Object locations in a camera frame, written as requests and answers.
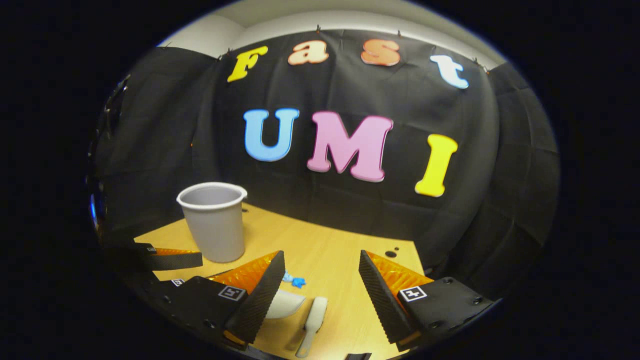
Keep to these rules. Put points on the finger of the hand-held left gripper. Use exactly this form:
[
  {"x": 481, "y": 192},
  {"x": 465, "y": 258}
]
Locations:
[
  {"x": 167, "y": 287},
  {"x": 175, "y": 261}
]

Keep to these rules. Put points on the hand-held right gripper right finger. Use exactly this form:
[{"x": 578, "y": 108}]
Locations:
[{"x": 382, "y": 295}]

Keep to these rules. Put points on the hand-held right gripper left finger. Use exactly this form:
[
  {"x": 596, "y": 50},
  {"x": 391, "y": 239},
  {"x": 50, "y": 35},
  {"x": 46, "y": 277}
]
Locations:
[{"x": 260, "y": 295}]

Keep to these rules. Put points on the grey dustpan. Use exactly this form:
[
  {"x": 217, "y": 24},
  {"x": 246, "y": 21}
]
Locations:
[{"x": 285, "y": 302}]

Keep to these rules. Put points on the light blue paper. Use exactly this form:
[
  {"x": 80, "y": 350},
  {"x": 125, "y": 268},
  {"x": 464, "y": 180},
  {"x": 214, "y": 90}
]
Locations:
[{"x": 288, "y": 276}]

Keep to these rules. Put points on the dark blue paper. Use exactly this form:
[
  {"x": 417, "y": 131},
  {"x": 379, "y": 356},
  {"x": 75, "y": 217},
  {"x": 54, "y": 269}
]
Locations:
[{"x": 299, "y": 282}]

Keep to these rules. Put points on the white garbage bin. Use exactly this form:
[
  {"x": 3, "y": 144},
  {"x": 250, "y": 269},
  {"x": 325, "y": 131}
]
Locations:
[{"x": 215, "y": 230}]

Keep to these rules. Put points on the small white broom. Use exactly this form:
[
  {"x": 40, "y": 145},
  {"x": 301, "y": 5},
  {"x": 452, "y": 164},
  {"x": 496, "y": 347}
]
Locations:
[{"x": 315, "y": 315}]

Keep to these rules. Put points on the wooden desktop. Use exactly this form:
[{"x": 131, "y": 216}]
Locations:
[{"x": 320, "y": 245}]

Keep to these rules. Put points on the black backdrop cloth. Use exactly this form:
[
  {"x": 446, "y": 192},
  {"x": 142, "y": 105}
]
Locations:
[{"x": 200, "y": 125}]

